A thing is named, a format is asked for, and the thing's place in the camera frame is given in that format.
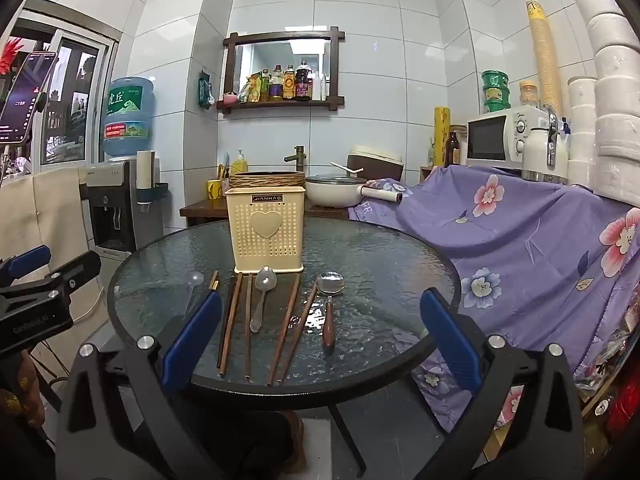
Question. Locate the white cup dispenser tube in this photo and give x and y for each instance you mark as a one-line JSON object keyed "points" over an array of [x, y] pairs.
{"points": [[145, 172]]}

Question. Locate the red bag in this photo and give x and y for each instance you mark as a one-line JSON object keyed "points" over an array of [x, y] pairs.
{"points": [[625, 405]]}

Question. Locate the person's left hand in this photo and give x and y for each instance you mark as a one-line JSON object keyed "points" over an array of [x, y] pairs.
{"points": [[25, 390]]}

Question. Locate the row of condiment bottles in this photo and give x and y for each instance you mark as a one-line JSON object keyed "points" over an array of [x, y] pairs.
{"points": [[289, 82]]}

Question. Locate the cream plastic utensil basket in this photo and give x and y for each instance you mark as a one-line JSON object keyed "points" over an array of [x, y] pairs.
{"points": [[265, 240]]}

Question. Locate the jar with yellow lid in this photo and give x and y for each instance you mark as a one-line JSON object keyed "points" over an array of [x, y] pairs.
{"points": [[529, 95]]}

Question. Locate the red artificial flower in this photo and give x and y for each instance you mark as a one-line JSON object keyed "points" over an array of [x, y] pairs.
{"points": [[10, 52]]}

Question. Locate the bamboo faucet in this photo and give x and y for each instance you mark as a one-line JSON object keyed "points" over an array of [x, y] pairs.
{"points": [[296, 156]]}

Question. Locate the brown glass bottle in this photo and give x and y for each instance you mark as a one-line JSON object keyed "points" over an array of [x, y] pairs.
{"points": [[452, 149]]}

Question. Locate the water dispenser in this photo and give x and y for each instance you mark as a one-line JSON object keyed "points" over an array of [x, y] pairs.
{"points": [[117, 205]]}

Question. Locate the green instant noodle cup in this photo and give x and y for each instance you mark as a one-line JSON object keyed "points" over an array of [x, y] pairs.
{"points": [[495, 106], [495, 79], [495, 94]]}

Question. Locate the brown and cream rice cooker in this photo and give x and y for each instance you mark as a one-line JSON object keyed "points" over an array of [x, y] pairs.
{"points": [[380, 160]]}

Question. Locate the dark wooden wall shelf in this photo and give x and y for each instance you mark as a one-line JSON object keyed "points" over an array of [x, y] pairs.
{"points": [[282, 106]]}

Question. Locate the yellow mug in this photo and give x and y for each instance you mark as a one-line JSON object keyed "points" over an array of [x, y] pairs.
{"points": [[215, 190]]}

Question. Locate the window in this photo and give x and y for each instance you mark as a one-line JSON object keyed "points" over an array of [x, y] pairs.
{"points": [[75, 95]]}

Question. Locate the green packet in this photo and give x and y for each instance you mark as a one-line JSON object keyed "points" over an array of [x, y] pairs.
{"points": [[205, 91]]}

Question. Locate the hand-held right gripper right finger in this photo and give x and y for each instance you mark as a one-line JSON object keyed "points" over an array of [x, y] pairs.
{"points": [[450, 342]]}

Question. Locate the yellow roll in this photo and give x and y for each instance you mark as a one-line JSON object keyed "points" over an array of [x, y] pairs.
{"points": [[441, 135]]}

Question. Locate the clear plastic spoon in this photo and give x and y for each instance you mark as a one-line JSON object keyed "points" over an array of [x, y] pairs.
{"points": [[194, 278]]}

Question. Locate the white kettle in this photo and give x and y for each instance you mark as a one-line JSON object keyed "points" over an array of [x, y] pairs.
{"points": [[540, 152]]}

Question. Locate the beige cloth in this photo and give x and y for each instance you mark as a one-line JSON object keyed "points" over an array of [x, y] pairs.
{"points": [[45, 220]]}

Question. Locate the stacks of white paper bowls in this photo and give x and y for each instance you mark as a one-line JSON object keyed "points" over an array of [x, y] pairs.
{"points": [[610, 85]]}

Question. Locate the stack of yellow paper cups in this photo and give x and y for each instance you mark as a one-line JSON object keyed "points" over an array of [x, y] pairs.
{"points": [[542, 55]]}

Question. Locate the woven basin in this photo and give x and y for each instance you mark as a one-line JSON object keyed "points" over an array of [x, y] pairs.
{"points": [[267, 179]]}

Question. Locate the purple floral cloth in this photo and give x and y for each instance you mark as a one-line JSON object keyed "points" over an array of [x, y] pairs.
{"points": [[500, 270]]}

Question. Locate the blue water jug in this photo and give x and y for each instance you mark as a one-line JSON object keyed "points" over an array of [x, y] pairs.
{"points": [[127, 115]]}

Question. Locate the yellow dish soap bottle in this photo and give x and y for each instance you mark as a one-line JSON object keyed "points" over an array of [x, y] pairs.
{"points": [[240, 164]]}

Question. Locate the smartphone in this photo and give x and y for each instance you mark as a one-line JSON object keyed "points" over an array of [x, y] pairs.
{"points": [[25, 95]]}

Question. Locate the pink bowl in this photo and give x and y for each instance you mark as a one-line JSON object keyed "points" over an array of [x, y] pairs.
{"points": [[230, 97]]}

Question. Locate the white microwave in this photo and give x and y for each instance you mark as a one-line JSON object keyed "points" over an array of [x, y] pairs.
{"points": [[500, 137]]}

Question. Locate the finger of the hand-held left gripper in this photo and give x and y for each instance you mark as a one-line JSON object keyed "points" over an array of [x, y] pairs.
{"points": [[75, 270], [30, 260]]}

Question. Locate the all-metal spoon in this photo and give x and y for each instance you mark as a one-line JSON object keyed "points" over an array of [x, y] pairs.
{"points": [[265, 279]]}

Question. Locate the dark chopstick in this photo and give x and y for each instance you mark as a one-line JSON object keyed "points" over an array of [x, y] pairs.
{"points": [[227, 315]]}

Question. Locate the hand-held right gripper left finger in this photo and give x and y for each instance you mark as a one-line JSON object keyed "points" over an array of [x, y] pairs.
{"points": [[192, 342]]}

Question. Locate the white rice paddle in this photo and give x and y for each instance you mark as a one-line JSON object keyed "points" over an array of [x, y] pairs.
{"points": [[347, 167]]}

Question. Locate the cream pot with glass lid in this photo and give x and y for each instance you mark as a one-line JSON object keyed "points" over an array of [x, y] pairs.
{"points": [[330, 192]]}

